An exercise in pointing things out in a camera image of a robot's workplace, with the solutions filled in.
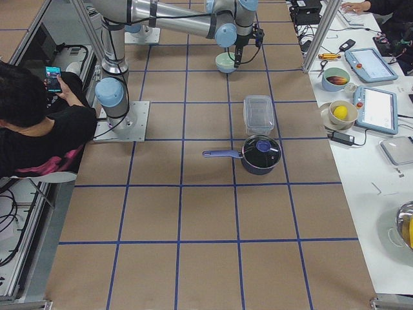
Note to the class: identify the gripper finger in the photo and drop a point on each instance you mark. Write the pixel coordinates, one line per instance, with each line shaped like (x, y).
(238, 53)

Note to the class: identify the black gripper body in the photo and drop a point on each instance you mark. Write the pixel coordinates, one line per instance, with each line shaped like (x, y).
(241, 40)

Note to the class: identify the green bowl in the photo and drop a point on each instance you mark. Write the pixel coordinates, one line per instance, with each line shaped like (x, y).
(225, 58)

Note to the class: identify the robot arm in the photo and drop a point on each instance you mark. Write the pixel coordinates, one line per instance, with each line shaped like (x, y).
(229, 23)

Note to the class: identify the blue bowl with fruit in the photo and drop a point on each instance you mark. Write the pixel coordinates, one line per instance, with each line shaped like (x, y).
(334, 79)

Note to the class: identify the beige bowl with lemon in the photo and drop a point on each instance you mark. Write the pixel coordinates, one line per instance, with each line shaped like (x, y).
(342, 113)

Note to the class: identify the steel bowl with fruit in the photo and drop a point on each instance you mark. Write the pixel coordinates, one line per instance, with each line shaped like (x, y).
(404, 223)

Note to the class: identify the clear plastic lidded container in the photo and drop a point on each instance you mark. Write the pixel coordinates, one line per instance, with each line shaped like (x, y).
(258, 115)

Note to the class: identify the black electronics box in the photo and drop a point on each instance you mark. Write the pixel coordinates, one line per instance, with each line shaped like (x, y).
(305, 12)

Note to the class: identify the black scissors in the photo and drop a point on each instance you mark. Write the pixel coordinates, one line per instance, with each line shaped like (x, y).
(323, 64)

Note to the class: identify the beige plate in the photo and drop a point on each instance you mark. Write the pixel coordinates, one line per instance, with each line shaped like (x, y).
(324, 111)

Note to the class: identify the dark blue saucepan with lid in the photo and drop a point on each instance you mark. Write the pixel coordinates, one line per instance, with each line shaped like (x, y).
(259, 154)

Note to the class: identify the blue teach pendant tablet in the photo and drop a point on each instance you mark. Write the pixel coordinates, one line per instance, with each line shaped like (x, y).
(368, 64)

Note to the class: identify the black power adapter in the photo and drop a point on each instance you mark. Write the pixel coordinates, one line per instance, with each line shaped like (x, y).
(341, 138)

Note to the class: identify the smartphone with lit screen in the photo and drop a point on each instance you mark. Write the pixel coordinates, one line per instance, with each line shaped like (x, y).
(52, 82)

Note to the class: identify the white kitchen scale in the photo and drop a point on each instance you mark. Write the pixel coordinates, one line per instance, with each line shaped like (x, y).
(398, 150)

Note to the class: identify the seated person in black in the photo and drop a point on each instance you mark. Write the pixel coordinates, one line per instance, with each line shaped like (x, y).
(41, 132)

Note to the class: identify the white chair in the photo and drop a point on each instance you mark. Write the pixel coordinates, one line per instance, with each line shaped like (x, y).
(55, 177)

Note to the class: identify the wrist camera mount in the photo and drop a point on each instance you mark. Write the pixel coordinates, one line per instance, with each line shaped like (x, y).
(258, 34)

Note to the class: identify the orange handled tool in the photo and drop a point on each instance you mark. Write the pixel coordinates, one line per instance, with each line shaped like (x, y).
(329, 56)

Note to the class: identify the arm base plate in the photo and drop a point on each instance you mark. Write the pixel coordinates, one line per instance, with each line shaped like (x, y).
(132, 128)
(141, 35)

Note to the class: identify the aluminium frame post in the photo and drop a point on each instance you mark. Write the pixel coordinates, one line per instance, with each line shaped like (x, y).
(331, 9)

